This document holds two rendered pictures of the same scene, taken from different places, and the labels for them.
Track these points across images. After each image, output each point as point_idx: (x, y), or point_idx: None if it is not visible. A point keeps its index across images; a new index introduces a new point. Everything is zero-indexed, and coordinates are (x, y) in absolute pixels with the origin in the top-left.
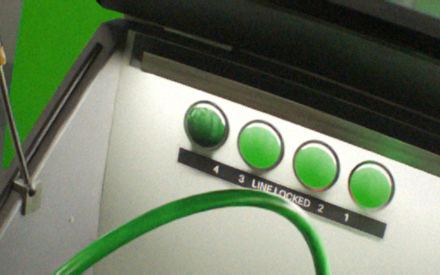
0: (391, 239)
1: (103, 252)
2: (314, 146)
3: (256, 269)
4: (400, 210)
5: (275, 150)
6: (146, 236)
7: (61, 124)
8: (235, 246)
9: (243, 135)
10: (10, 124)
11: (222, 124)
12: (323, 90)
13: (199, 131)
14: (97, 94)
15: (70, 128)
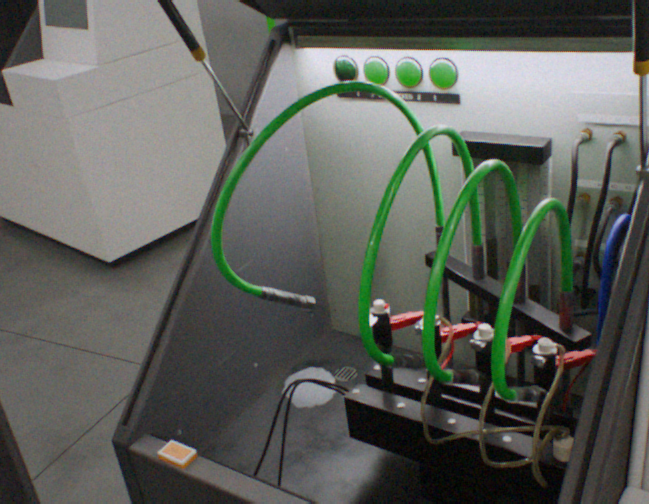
0: (466, 103)
1: (271, 131)
2: (403, 61)
3: (395, 146)
4: (465, 82)
5: (383, 70)
6: (333, 147)
7: (260, 91)
8: (380, 136)
9: (365, 68)
10: (222, 94)
11: (352, 65)
12: (401, 25)
13: (342, 74)
14: (280, 70)
15: (267, 92)
